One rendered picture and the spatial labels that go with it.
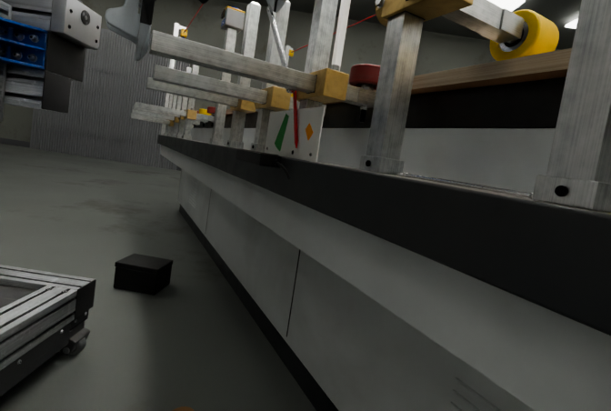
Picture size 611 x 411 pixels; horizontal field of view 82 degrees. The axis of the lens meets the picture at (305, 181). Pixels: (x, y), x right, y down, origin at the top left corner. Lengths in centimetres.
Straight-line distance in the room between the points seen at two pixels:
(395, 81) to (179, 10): 803
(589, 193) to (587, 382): 15
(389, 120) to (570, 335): 31
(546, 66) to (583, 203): 30
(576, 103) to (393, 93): 23
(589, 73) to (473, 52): 810
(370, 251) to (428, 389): 33
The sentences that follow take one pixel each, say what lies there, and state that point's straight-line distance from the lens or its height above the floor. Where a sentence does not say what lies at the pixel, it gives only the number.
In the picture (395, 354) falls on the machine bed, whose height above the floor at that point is 34.
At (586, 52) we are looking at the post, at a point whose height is 82.
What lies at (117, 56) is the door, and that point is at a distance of 863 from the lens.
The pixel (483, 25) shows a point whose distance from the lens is 61.
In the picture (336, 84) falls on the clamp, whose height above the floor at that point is 85.
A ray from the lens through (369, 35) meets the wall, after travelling 795.
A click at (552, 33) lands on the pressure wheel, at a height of 94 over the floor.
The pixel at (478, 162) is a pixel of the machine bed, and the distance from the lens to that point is 66.
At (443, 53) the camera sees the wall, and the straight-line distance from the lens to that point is 822.
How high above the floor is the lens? 71
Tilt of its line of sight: 4 degrees down
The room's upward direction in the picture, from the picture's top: 9 degrees clockwise
